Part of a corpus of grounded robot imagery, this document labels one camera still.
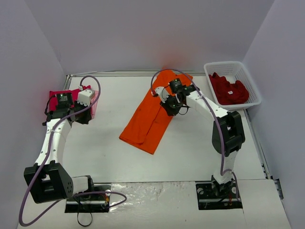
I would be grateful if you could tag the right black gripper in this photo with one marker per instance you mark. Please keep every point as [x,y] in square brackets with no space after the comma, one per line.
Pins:
[170,109]

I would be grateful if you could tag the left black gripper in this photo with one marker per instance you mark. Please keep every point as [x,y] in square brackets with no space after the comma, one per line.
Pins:
[84,114]

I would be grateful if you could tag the orange t shirt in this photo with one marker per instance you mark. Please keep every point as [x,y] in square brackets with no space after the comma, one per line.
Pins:
[147,125]

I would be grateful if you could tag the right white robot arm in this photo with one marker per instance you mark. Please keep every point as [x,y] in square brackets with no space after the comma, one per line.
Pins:
[227,134]

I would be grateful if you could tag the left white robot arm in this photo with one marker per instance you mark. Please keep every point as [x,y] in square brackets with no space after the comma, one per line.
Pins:
[47,179]

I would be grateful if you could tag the pink folded t shirt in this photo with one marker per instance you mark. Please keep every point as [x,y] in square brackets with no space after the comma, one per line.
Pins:
[94,106]

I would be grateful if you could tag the magenta folded t shirt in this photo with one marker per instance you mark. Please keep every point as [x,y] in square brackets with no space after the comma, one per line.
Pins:
[63,100]

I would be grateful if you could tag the dark red t shirt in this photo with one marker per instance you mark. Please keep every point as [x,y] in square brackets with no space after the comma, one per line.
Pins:
[228,93]

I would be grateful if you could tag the white plastic basket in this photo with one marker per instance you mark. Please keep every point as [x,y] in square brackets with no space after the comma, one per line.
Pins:
[232,71]

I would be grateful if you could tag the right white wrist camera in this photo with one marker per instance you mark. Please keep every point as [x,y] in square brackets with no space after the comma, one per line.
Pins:
[162,93]

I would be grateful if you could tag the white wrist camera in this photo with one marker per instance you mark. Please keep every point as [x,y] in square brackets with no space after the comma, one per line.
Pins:
[162,93]
[85,97]

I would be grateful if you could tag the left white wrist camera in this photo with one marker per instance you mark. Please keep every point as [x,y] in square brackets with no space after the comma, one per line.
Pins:
[85,97]

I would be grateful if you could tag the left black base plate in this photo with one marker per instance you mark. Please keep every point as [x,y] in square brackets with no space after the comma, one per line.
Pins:
[97,203]

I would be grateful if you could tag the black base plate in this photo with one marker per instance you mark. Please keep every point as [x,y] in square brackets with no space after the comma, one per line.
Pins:
[210,196]
[97,203]

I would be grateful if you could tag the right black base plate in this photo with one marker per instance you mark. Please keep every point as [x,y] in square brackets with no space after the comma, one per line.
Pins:
[210,196]

